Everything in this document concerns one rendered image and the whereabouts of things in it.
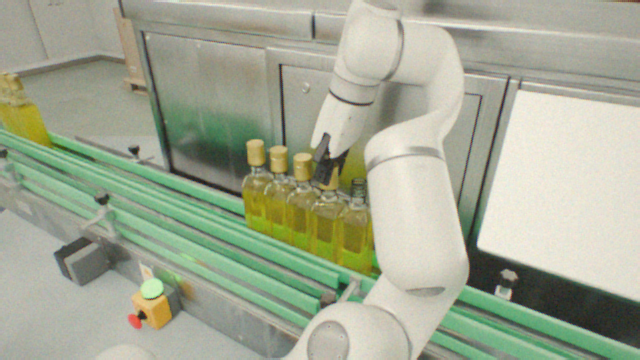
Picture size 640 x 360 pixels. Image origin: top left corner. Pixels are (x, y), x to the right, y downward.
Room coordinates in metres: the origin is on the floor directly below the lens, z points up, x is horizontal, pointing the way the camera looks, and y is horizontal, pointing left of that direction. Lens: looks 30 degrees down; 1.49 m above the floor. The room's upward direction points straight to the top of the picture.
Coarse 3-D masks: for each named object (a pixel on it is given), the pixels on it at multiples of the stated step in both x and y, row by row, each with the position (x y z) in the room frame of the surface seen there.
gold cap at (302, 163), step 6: (294, 156) 0.65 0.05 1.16; (300, 156) 0.65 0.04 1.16; (306, 156) 0.65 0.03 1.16; (294, 162) 0.64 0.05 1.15; (300, 162) 0.64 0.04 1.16; (306, 162) 0.64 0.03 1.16; (294, 168) 0.64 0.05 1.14; (300, 168) 0.64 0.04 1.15; (306, 168) 0.64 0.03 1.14; (294, 174) 0.64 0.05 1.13; (300, 174) 0.64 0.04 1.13; (306, 174) 0.64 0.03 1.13; (312, 174) 0.65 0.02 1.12; (300, 180) 0.63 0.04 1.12; (306, 180) 0.64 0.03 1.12
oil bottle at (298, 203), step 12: (300, 192) 0.64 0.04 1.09; (312, 192) 0.64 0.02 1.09; (288, 204) 0.64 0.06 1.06; (300, 204) 0.62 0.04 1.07; (288, 216) 0.64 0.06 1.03; (300, 216) 0.62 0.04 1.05; (288, 228) 0.64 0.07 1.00; (300, 228) 0.62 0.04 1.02; (288, 240) 0.64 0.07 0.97; (300, 240) 0.62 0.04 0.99
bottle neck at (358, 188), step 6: (354, 180) 0.60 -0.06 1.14; (360, 180) 0.60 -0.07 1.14; (366, 180) 0.60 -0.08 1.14; (354, 186) 0.58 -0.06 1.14; (360, 186) 0.58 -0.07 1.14; (366, 186) 0.59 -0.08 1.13; (354, 192) 0.58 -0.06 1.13; (360, 192) 0.58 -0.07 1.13; (366, 192) 0.59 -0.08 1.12; (354, 198) 0.58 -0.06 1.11; (360, 198) 0.58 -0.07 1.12; (354, 204) 0.58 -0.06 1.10; (360, 204) 0.58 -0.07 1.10
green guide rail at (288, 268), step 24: (0, 144) 1.21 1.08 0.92; (24, 144) 1.12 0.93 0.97; (48, 168) 1.06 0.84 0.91; (72, 168) 0.98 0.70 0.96; (96, 192) 0.94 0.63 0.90; (120, 192) 0.87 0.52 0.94; (144, 216) 0.83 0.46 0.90; (168, 216) 0.79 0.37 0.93; (192, 216) 0.74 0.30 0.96; (216, 240) 0.71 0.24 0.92; (240, 240) 0.66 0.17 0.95; (264, 264) 0.64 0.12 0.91; (288, 264) 0.60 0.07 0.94; (312, 264) 0.58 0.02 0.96; (312, 288) 0.57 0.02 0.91; (336, 288) 0.54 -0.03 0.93
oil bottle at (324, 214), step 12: (312, 204) 0.61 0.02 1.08; (324, 204) 0.60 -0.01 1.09; (336, 204) 0.60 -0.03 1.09; (312, 216) 0.61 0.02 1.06; (324, 216) 0.59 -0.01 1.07; (336, 216) 0.59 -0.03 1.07; (312, 228) 0.61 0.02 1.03; (324, 228) 0.59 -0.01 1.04; (336, 228) 0.59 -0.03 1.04; (312, 240) 0.61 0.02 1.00; (324, 240) 0.59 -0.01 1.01; (336, 240) 0.59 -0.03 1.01; (312, 252) 0.61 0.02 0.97; (324, 252) 0.59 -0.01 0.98; (336, 252) 0.59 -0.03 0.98; (336, 264) 0.59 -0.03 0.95
